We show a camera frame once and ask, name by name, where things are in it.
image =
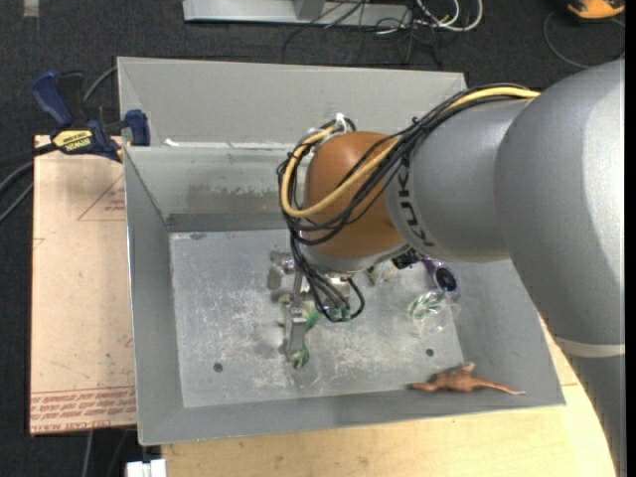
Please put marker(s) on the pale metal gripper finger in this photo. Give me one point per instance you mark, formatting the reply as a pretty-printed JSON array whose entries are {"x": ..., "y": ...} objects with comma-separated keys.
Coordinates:
[{"x": 296, "y": 333}]

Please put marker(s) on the green toy lizard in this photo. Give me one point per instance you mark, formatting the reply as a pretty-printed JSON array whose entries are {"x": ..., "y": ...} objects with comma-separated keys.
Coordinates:
[{"x": 300, "y": 360}]

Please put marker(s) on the small grey metal thing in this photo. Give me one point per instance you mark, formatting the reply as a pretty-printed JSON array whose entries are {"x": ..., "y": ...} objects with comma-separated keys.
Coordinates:
[{"x": 276, "y": 276}]

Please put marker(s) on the grey metal bin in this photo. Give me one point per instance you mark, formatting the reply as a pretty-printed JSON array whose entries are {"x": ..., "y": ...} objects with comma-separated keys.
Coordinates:
[{"x": 228, "y": 286}]

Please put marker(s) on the purple sunglasses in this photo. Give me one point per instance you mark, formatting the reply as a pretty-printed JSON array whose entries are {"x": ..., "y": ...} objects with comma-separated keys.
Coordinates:
[{"x": 446, "y": 280}]

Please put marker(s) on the brown toy lizard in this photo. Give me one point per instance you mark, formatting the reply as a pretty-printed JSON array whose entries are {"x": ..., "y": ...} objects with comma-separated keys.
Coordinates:
[{"x": 454, "y": 381}]

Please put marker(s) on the brown cardboard board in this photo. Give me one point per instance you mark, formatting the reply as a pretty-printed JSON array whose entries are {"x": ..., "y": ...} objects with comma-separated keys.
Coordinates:
[{"x": 79, "y": 286}]

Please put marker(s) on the black cylinder on white bracket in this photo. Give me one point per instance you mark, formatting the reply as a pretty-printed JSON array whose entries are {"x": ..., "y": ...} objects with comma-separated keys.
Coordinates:
[{"x": 383, "y": 272}]

